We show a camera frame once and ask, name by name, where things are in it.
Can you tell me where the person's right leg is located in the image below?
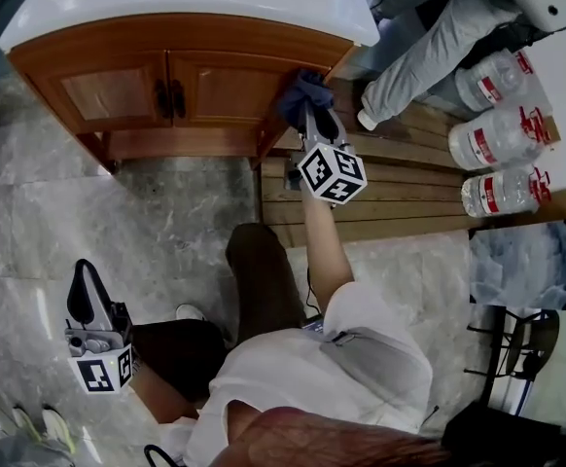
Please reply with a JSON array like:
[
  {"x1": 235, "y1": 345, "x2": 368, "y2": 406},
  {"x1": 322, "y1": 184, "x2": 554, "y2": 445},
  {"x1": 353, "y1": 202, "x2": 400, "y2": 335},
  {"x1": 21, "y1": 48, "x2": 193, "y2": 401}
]
[{"x1": 224, "y1": 222, "x2": 309, "y2": 347}]

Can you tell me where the blue pole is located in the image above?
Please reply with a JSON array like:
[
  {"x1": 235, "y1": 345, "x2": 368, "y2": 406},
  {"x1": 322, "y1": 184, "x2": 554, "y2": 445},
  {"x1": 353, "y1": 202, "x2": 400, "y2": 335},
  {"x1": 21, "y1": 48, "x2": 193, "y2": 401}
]
[{"x1": 514, "y1": 380, "x2": 537, "y2": 416}]

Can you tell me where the brown wooden cabinet door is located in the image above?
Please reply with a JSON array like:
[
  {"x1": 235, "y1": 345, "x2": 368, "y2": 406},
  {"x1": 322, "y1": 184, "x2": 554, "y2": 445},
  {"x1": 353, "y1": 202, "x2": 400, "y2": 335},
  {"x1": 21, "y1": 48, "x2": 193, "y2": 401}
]
[
  {"x1": 34, "y1": 49, "x2": 173, "y2": 134},
  {"x1": 165, "y1": 49, "x2": 297, "y2": 128}
]

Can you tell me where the dark blue cloth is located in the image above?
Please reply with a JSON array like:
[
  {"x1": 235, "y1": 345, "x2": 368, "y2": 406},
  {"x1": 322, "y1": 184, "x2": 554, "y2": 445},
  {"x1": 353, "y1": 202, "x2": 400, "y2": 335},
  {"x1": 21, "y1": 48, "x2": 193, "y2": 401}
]
[{"x1": 277, "y1": 68, "x2": 336, "y2": 128}]

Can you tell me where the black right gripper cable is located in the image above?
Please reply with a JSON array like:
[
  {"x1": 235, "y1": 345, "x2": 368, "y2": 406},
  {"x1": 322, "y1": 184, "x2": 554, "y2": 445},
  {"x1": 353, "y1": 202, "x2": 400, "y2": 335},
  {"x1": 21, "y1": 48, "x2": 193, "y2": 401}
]
[{"x1": 304, "y1": 268, "x2": 319, "y2": 316}]

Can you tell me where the grey shoulder strap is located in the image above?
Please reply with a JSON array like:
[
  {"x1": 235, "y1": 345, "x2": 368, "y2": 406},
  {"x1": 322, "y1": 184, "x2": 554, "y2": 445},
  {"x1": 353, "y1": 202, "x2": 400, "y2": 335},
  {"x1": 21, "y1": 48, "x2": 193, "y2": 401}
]
[{"x1": 319, "y1": 326, "x2": 434, "y2": 411}]

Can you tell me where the person's left leg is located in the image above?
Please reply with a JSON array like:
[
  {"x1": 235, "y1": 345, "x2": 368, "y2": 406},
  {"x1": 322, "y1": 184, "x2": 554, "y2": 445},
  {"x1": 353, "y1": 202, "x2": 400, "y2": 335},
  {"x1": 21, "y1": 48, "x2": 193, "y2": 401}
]
[{"x1": 130, "y1": 317, "x2": 229, "y2": 406}]

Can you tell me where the person's leg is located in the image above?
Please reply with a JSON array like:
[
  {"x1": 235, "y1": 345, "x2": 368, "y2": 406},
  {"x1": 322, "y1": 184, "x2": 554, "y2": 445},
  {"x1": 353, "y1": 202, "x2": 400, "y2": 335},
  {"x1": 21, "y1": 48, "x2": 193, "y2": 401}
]
[
  {"x1": 130, "y1": 317, "x2": 229, "y2": 406},
  {"x1": 224, "y1": 222, "x2": 309, "y2": 347}
]

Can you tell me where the small grey device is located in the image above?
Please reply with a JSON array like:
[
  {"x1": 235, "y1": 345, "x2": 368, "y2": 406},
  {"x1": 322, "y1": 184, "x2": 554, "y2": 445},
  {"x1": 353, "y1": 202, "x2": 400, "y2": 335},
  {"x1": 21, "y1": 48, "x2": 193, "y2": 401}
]
[{"x1": 301, "y1": 314, "x2": 327, "y2": 336}]

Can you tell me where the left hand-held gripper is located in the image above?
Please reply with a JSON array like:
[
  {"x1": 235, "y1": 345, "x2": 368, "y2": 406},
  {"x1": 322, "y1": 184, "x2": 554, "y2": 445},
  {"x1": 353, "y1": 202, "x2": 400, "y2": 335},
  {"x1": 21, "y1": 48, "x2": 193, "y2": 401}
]
[{"x1": 63, "y1": 259, "x2": 134, "y2": 394}]

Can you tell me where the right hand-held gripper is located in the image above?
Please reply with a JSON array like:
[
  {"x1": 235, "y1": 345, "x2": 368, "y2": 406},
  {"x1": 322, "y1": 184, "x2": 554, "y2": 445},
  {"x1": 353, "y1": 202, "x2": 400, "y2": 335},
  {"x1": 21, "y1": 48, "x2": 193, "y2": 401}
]
[{"x1": 285, "y1": 104, "x2": 368, "y2": 206}]

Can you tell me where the person's right forearm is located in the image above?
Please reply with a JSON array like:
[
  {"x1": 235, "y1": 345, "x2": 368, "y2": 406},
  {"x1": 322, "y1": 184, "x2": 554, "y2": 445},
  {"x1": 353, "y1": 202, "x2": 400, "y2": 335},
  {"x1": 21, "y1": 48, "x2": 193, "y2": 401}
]
[{"x1": 301, "y1": 195, "x2": 355, "y2": 310}]

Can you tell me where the person's white shirt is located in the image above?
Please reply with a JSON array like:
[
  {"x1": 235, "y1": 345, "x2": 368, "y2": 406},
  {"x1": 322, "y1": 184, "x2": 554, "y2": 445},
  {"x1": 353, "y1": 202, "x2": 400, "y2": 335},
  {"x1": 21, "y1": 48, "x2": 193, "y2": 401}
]
[{"x1": 159, "y1": 279, "x2": 435, "y2": 467}]

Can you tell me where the black bag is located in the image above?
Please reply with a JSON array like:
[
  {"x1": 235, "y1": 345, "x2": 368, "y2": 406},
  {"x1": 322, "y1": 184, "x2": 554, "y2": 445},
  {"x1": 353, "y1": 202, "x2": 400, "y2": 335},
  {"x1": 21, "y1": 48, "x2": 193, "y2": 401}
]
[{"x1": 441, "y1": 401, "x2": 564, "y2": 467}]

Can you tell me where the person's left forearm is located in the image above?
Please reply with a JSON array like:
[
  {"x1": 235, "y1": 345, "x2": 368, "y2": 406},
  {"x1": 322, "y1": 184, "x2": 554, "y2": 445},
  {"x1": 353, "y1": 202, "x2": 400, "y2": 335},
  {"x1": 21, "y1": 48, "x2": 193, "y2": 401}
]
[{"x1": 129, "y1": 367, "x2": 201, "y2": 425}]

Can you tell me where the person's head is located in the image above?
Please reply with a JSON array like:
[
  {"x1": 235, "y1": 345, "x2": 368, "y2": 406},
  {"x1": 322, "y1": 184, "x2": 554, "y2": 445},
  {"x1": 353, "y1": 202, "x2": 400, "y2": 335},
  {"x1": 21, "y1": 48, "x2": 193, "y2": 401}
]
[{"x1": 225, "y1": 399, "x2": 454, "y2": 467}]

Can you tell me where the person's left white shoe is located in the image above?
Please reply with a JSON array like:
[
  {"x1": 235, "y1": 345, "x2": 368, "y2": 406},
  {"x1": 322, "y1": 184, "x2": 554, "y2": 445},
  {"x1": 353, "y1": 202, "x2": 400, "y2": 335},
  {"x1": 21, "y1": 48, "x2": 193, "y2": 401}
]
[{"x1": 174, "y1": 303, "x2": 207, "y2": 322}]

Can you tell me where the dark door handle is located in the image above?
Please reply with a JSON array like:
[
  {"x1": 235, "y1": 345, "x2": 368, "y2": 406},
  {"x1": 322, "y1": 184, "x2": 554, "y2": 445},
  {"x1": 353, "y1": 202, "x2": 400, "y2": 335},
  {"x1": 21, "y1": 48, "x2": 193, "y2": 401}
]
[
  {"x1": 169, "y1": 78, "x2": 188, "y2": 120},
  {"x1": 153, "y1": 78, "x2": 173, "y2": 120}
]

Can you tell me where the wooden slat platform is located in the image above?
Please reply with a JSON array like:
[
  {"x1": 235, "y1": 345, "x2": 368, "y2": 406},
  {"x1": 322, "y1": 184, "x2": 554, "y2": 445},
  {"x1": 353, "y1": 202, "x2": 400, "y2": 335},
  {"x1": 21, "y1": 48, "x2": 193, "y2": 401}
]
[{"x1": 261, "y1": 78, "x2": 561, "y2": 250}]

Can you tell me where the wooden cabinet with white top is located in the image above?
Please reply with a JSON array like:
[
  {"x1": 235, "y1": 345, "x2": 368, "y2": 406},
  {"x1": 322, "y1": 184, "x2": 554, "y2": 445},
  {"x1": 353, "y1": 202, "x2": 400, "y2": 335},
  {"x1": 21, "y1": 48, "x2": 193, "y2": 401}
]
[{"x1": 8, "y1": 12, "x2": 356, "y2": 174}]

